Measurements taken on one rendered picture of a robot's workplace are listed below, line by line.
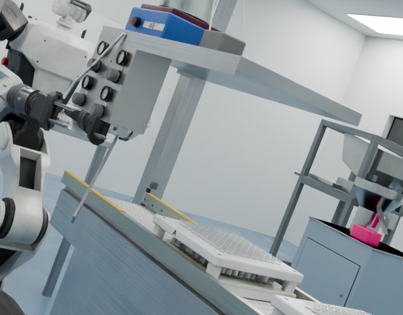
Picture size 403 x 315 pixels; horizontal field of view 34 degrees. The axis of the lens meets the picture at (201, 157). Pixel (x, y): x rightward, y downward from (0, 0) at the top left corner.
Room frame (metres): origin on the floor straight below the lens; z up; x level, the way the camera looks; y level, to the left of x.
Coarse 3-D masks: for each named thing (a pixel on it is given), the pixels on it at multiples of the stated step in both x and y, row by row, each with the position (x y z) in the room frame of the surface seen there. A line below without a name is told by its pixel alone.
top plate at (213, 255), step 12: (156, 216) 1.39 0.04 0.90; (168, 228) 1.35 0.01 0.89; (180, 228) 1.34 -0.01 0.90; (180, 240) 1.31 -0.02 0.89; (192, 240) 1.28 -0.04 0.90; (204, 240) 1.31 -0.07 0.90; (204, 252) 1.24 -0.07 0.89; (216, 252) 1.23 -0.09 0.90; (216, 264) 1.21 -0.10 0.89; (228, 264) 1.22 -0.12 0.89; (240, 264) 1.24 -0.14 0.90; (252, 264) 1.26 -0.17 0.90; (264, 264) 1.30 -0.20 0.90; (276, 264) 1.35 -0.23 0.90; (276, 276) 1.30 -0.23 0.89; (288, 276) 1.33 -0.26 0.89; (300, 276) 1.35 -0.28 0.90
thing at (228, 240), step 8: (192, 224) 1.38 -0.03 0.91; (208, 232) 1.37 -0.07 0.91; (216, 232) 1.40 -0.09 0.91; (224, 232) 1.44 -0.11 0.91; (216, 240) 1.31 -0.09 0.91; (224, 240) 1.35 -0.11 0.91; (232, 240) 1.38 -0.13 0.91; (240, 240) 1.42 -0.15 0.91; (232, 248) 1.30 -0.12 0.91; (240, 248) 1.33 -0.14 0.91; (248, 248) 1.36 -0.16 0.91; (256, 248) 1.40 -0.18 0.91; (264, 256) 1.35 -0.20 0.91
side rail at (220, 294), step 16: (64, 176) 1.73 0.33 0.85; (80, 192) 1.64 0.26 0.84; (96, 208) 1.56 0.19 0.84; (112, 208) 1.50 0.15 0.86; (128, 224) 1.43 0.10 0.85; (144, 240) 1.37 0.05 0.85; (160, 240) 1.33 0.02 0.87; (160, 256) 1.31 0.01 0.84; (176, 256) 1.27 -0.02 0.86; (192, 272) 1.22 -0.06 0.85; (208, 288) 1.17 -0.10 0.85; (224, 288) 1.14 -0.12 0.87; (224, 304) 1.13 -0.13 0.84; (240, 304) 1.10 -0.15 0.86
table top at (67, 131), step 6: (60, 120) 3.37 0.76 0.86; (72, 120) 3.66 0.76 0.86; (54, 126) 3.10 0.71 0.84; (60, 126) 3.11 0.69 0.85; (66, 132) 3.13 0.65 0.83; (72, 132) 3.14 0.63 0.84; (78, 138) 3.16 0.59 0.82; (84, 138) 3.17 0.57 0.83; (102, 144) 3.22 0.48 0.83; (108, 144) 3.23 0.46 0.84
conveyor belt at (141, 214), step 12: (72, 192) 1.71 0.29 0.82; (120, 204) 1.77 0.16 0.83; (132, 204) 1.84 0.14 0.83; (132, 216) 1.66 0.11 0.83; (144, 216) 1.73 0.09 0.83; (120, 228) 1.48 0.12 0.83; (132, 240) 1.43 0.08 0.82; (180, 276) 1.27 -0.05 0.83; (252, 300) 1.28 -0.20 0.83; (228, 312) 1.13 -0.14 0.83; (264, 312) 1.22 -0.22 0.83
